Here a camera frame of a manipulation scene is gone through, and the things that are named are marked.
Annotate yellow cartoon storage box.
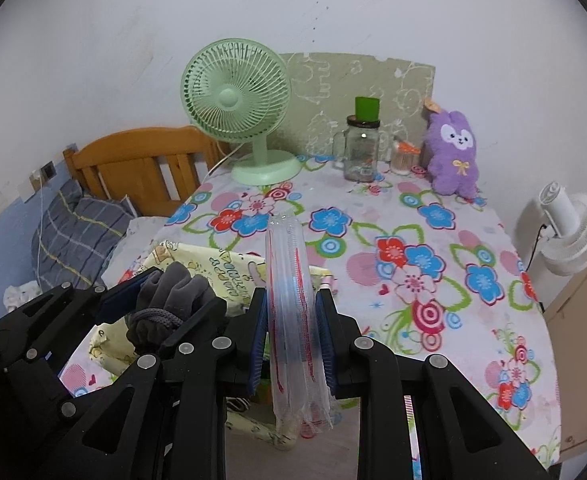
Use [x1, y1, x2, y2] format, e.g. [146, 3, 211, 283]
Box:
[87, 240, 341, 450]

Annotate green cup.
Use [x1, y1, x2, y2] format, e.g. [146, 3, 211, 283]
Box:
[355, 96, 380, 122]

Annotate grey plaid pillow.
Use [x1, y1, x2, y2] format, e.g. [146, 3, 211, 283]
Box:
[32, 179, 134, 292]

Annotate purple plush bunny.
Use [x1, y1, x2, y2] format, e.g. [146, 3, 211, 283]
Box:
[423, 98, 479, 200]

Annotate crumpled white cloth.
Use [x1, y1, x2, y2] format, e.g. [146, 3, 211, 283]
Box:
[2, 281, 42, 312]

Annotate beige door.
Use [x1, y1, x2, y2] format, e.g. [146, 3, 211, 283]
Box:
[544, 269, 587, 460]

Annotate clear plastic cup sleeve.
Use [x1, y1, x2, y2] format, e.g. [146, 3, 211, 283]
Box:
[265, 210, 335, 438]

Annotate floral tablecloth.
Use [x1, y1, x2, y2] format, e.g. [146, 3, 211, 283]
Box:
[60, 153, 563, 468]

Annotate cotton swab container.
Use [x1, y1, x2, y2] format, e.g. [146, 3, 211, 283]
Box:
[390, 141, 421, 176]

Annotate grey drawstring pouch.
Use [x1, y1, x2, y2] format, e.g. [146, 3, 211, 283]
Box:
[125, 261, 215, 354]

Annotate white standing fan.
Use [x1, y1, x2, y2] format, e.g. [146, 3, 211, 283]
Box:
[525, 181, 587, 276]

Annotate wooden bed headboard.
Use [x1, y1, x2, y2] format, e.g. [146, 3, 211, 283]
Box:
[63, 126, 222, 217]

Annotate wall power outlet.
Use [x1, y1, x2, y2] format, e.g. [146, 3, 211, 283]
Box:
[39, 160, 57, 184]

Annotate green patterned board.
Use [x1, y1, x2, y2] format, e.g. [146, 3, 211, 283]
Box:
[267, 52, 435, 160]

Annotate glass mason jar mug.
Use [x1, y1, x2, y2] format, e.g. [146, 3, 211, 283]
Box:
[333, 115, 389, 183]

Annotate green desk fan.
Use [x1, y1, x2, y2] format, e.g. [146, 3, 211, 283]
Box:
[180, 38, 301, 186]

